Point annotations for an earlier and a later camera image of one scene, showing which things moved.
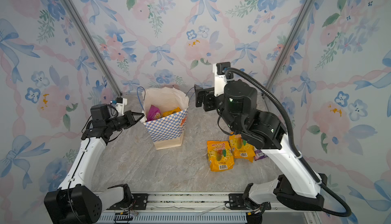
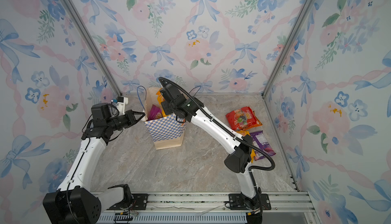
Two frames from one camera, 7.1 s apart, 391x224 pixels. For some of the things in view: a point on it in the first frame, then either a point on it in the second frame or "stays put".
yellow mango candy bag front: (220, 155) → (161, 99)
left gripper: (130, 116) stays put
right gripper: (202, 92) → (167, 109)
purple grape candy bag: (154, 113) stays put
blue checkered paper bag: (166, 110) stays put
